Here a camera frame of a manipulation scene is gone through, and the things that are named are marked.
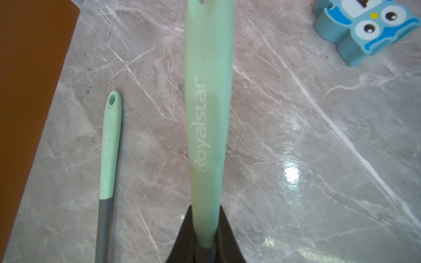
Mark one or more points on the small blue owl toy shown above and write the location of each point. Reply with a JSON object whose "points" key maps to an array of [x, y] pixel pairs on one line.
{"points": [[361, 29]]}

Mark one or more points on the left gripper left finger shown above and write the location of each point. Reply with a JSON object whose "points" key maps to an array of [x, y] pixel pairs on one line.
{"points": [[184, 246]]}

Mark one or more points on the mint handle grey turner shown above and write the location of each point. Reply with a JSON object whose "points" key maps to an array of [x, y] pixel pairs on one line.
{"points": [[208, 59]]}

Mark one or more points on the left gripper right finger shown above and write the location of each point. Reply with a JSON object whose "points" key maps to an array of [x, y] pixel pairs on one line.
{"points": [[228, 251]]}

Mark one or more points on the mint handle grey spatula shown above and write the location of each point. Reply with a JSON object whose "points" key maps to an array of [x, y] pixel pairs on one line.
{"points": [[112, 124]]}

